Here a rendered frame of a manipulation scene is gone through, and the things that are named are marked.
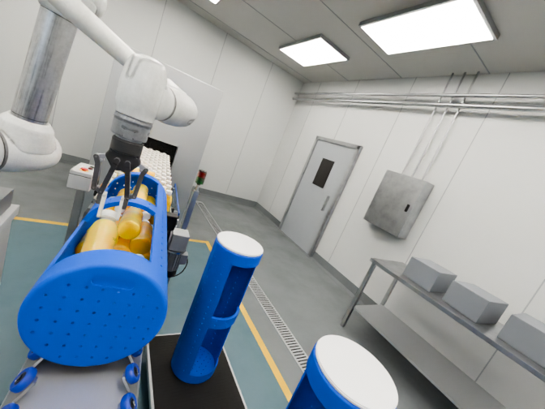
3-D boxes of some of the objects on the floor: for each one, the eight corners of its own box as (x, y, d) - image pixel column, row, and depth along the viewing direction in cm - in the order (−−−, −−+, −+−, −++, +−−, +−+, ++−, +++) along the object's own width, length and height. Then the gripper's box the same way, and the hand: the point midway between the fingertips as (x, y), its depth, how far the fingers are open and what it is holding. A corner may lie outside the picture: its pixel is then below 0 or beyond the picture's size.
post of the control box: (44, 327, 161) (77, 184, 142) (46, 323, 165) (79, 182, 145) (51, 328, 163) (85, 186, 144) (53, 323, 167) (87, 184, 147)
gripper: (87, 127, 60) (68, 215, 65) (161, 151, 68) (139, 228, 73) (96, 125, 67) (77, 205, 71) (162, 147, 74) (141, 218, 79)
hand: (111, 206), depth 71 cm, fingers closed on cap, 4 cm apart
